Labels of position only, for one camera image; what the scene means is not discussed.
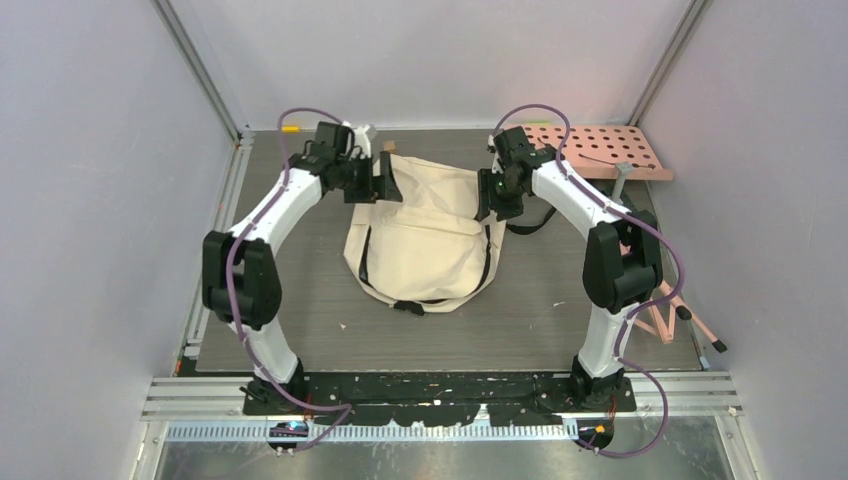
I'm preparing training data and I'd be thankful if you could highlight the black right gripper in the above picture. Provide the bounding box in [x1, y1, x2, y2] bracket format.
[478, 167, 526, 222]

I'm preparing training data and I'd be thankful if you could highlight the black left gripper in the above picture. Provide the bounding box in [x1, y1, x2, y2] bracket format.
[336, 152, 403, 205]

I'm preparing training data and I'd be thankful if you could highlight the cream canvas backpack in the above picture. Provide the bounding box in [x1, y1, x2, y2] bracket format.
[343, 153, 542, 315]

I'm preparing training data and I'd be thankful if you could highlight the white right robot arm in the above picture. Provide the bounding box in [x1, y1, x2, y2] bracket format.
[477, 127, 664, 411]

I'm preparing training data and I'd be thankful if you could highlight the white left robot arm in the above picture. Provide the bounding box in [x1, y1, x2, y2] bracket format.
[201, 121, 403, 414]

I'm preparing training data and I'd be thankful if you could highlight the pink perforated stand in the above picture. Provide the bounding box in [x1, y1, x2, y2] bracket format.
[522, 123, 727, 353]

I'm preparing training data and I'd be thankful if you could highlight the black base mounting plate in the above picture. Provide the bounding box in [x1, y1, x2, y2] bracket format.
[240, 372, 636, 427]

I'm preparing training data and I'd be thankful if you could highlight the grey bracket on stand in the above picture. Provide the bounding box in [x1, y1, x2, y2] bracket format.
[610, 162, 635, 204]

